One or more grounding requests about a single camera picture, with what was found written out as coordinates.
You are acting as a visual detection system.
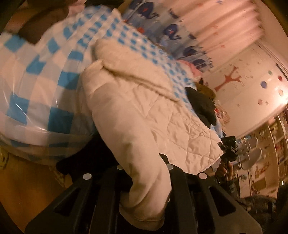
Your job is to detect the whale print curtain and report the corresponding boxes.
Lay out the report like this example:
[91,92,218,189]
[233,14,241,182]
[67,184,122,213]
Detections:
[123,1,213,72]

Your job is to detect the pink and brown garment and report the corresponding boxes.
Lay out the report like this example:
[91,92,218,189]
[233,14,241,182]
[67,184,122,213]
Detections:
[4,0,86,44]

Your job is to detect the blue white checkered plastic bag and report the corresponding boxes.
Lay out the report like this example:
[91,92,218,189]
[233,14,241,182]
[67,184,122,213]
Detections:
[1,6,196,165]

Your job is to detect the brown garment at right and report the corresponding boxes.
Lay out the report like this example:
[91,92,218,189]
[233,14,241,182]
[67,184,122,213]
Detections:
[195,78,216,101]

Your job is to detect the pink clothes by curtain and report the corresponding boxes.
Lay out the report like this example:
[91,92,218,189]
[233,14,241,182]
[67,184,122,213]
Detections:
[178,60,202,77]

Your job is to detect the cream quilted down jacket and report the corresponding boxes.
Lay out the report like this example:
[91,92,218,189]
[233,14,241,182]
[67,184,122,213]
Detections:
[81,39,222,231]

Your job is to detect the person right hand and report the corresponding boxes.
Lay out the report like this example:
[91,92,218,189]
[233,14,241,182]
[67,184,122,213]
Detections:
[215,160,238,181]

